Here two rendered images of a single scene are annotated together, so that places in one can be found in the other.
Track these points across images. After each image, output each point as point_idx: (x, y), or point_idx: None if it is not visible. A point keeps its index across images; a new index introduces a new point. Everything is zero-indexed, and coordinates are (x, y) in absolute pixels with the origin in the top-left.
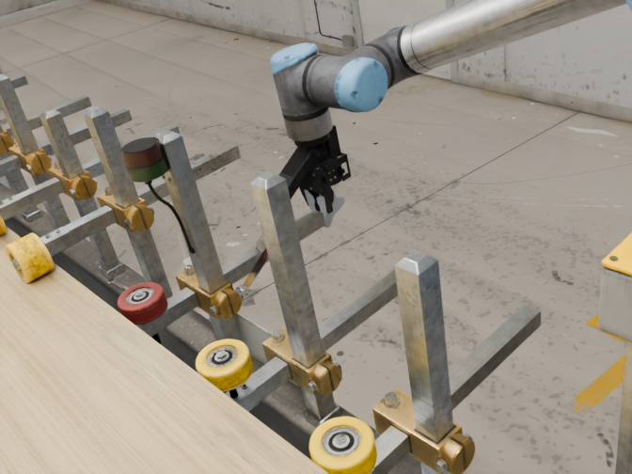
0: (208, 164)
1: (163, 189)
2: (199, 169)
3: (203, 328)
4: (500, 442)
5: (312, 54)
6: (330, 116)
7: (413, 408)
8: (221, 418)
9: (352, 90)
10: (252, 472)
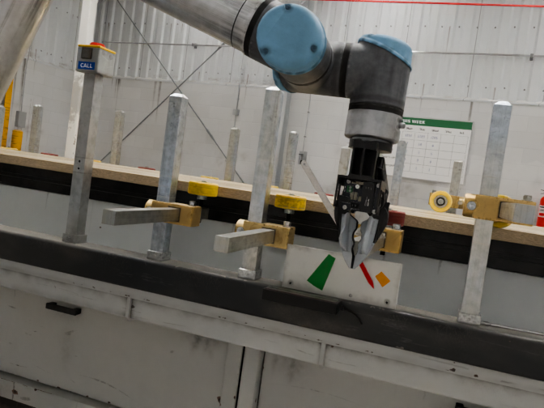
0: (509, 206)
1: (503, 208)
2: (507, 208)
3: (407, 311)
4: None
5: (358, 42)
6: (350, 120)
7: (176, 187)
8: None
9: None
10: (235, 188)
